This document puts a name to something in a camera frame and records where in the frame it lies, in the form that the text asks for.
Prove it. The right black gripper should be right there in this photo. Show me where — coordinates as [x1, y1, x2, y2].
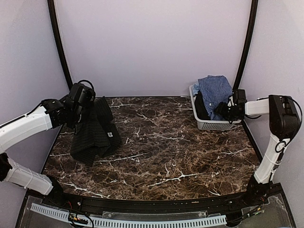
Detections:
[215, 102, 239, 123]

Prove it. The white perforated plastic basket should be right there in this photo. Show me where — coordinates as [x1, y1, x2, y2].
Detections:
[189, 85, 241, 131]

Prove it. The black pinstriped long sleeve shirt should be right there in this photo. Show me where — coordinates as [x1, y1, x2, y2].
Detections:
[70, 96, 122, 167]

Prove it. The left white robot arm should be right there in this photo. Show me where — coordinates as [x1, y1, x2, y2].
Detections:
[0, 80, 95, 207]

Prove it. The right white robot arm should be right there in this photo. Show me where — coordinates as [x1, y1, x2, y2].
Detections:
[215, 95, 303, 185]

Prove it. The blue checkered long sleeve shirt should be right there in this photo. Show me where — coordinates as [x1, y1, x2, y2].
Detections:
[198, 76, 232, 121]

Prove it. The light blue shirt in basket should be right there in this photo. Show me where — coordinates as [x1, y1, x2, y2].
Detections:
[192, 82, 200, 97]

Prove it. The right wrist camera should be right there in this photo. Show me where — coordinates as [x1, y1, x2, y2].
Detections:
[228, 89, 247, 108]

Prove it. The left black frame post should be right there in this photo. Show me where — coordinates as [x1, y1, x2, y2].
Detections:
[47, 0, 73, 90]

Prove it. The black frame post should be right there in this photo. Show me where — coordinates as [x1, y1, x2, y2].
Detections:
[233, 0, 258, 90]
[47, 0, 73, 90]

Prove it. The right black frame post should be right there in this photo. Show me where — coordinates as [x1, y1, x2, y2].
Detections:
[233, 0, 258, 90]

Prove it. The black front table rail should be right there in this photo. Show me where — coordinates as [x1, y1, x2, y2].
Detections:
[42, 192, 250, 215]

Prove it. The white slotted cable duct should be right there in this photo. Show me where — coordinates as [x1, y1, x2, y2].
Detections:
[30, 203, 227, 228]

